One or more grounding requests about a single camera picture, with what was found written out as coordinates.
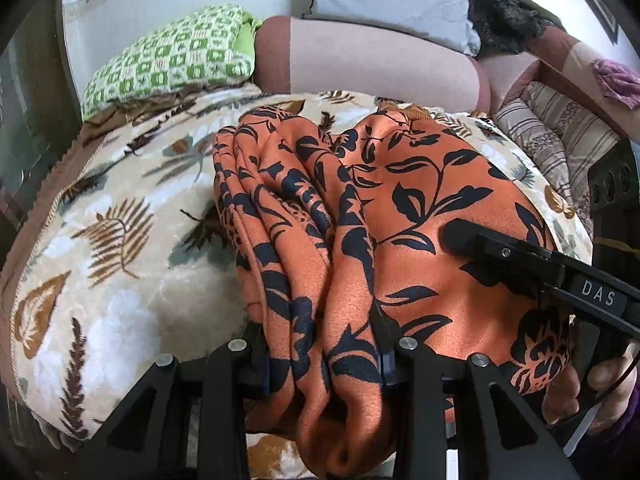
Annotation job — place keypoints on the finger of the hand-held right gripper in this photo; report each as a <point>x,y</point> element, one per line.
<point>500,250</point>

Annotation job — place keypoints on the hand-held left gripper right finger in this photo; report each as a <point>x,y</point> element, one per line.
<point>389,366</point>

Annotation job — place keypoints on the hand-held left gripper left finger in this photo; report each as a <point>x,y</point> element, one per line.
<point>225,375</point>

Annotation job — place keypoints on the orange black floral garment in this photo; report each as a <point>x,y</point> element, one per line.
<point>400,240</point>

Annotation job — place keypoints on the person's right forearm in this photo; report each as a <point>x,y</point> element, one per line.
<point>625,427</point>

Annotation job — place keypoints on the person's right hand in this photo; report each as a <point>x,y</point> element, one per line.
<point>562,392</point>

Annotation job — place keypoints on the striped beige pillow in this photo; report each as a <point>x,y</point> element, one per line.
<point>560,130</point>

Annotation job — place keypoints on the cream leaf print blanket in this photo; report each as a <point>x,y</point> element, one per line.
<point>150,280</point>

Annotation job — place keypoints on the purple cloth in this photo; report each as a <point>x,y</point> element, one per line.
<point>617,80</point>

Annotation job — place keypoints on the brown patchwork quilt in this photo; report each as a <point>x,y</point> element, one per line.
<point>570,60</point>

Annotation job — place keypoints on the pink cushion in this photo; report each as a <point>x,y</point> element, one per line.
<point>505,77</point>

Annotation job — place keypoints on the dark furry cloth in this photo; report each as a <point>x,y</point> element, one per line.
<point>505,20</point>

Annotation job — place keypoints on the pink and brown bolster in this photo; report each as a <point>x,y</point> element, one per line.
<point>360,60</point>

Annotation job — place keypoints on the brown fringed bedspread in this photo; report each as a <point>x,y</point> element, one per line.
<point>55,170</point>

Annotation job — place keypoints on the wooden glass door cabinet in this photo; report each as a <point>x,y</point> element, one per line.
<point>25,125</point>

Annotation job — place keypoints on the green checked pillow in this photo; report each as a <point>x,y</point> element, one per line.
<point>170,57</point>

